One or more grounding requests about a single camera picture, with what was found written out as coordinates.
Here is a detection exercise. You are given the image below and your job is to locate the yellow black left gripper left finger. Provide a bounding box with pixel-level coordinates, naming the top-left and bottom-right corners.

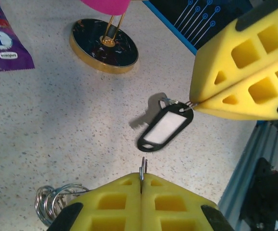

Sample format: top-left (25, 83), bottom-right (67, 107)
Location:
top-left (46, 172), bottom-right (143, 231)

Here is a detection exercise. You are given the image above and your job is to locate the purple candy bag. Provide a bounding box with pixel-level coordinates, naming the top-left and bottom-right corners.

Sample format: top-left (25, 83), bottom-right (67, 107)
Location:
top-left (0, 0), bottom-right (36, 73)

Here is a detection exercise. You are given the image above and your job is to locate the pink plastic goblet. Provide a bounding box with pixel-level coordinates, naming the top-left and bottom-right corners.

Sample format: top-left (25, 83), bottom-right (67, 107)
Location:
top-left (81, 0), bottom-right (131, 16)

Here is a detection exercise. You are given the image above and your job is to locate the key with black tag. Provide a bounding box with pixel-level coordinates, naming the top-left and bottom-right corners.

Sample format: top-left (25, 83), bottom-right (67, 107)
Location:
top-left (129, 92), bottom-right (200, 153)

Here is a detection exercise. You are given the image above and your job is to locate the gold wire glass rack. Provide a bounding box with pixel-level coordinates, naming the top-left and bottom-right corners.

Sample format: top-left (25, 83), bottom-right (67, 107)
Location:
top-left (69, 11), bottom-right (139, 74)

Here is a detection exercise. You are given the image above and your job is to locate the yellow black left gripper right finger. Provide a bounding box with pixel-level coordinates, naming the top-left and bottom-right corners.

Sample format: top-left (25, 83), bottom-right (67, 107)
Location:
top-left (141, 172), bottom-right (236, 231)

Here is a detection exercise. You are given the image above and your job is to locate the wire keyring with metal rings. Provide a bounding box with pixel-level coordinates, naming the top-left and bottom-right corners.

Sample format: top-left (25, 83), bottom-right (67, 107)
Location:
top-left (34, 156), bottom-right (150, 227)

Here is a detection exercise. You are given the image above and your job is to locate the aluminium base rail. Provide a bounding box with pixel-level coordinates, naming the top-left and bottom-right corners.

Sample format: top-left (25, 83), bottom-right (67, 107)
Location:
top-left (219, 121), bottom-right (278, 231)

